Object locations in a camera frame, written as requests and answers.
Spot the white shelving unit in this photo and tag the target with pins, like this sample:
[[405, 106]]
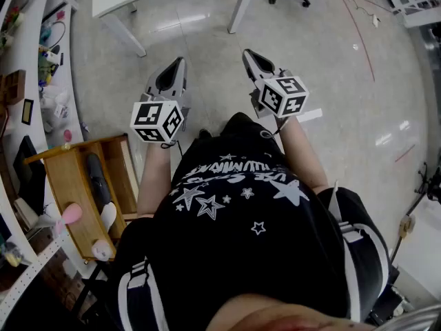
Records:
[[20, 53]]

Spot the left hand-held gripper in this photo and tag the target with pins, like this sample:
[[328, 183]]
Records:
[[156, 117]]

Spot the pink and white round toy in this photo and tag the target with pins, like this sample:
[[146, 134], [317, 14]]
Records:
[[101, 250]]

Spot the person's black shoe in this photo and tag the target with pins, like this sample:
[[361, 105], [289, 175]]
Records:
[[205, 133]]

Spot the black pouch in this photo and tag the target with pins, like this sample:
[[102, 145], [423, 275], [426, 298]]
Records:
[[98, 181]]

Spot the white floor tape strip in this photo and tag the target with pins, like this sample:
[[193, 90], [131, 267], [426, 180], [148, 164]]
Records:
[[310, 116]]

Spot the wooden organiser box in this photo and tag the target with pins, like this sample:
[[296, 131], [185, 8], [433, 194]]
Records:
[[13, 86]]

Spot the black tripod stand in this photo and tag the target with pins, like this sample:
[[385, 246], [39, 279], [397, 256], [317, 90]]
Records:
[[430, 183]]

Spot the pink handheld fan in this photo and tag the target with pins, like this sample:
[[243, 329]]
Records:
[[70, 216]]

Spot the person's chin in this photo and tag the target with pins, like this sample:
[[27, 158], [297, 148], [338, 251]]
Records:
[[282, 316]]

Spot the person's left forearm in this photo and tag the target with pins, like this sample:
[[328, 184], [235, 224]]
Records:
[[153, 181]]

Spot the black flat panel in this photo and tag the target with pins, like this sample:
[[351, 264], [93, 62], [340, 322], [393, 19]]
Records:
[[29, 174]]

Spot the wooden shelf crate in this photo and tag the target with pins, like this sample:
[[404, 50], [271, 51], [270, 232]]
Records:
[[69, 185]]

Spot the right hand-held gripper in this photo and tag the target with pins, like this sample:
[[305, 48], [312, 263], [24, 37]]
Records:
[[284, 97]]

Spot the beige wall socket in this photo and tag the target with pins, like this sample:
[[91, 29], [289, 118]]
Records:
[[407, 226]]

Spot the person's right forearm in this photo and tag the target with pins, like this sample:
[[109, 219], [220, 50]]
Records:
[[306, 157]]

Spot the person's black star-print shirt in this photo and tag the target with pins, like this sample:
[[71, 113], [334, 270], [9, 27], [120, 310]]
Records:
[[241, 247]]

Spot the white power adapter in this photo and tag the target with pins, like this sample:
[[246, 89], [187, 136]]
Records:
[[376, 20]]

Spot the blue bottle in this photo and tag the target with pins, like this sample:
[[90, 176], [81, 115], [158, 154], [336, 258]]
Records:
[[44, 33]]

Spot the small gold picture frame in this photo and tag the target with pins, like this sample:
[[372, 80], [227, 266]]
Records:
[[27, 111]]

